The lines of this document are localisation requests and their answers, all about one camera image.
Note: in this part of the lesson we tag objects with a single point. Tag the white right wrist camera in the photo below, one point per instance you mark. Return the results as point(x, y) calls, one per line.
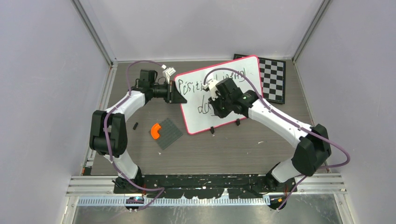
point(210, 86)

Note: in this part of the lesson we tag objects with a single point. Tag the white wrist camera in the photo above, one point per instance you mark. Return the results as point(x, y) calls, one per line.
point(168, 72)
point(210, 86)

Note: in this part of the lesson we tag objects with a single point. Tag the aluminium frame rail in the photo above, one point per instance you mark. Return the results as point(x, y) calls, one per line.
point(99, 190)

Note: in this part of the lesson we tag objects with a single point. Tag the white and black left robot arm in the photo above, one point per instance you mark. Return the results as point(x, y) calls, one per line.
point(108, 134)

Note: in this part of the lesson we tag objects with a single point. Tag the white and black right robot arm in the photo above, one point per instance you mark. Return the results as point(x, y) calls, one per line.
point(311, 148)

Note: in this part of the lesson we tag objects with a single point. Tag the black and white checkerboard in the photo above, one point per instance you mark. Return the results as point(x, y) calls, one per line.
point(268, 75)

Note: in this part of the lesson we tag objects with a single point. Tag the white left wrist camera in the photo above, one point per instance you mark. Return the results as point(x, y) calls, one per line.
point(168, 72)

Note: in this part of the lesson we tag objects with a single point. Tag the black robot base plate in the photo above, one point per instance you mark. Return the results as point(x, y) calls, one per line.
point(239, 186)

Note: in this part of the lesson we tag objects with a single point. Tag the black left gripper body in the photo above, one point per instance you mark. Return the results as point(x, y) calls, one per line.
point(160, 91)

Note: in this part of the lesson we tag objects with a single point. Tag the orange curved pipe piece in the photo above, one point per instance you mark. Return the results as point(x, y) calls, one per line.
point(155, 131)

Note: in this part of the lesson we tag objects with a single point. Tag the white board with pink frame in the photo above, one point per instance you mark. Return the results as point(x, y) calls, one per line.
point(197, 112)

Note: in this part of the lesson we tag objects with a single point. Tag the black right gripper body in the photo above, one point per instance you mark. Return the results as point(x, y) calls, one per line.
point(222, 105)

